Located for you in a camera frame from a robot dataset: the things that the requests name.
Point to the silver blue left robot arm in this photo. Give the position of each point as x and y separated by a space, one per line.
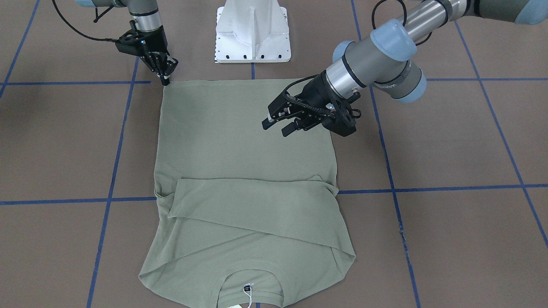
383 60

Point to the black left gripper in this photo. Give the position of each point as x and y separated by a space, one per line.
314 92

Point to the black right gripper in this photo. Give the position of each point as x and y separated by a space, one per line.
156 39

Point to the white paper hang tag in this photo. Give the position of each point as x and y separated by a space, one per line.
247 290

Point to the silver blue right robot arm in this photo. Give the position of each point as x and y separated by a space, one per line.
144 12

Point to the olive green long-sleeve shirt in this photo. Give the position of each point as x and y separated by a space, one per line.
241 204

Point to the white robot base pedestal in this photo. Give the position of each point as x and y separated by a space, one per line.
252 31

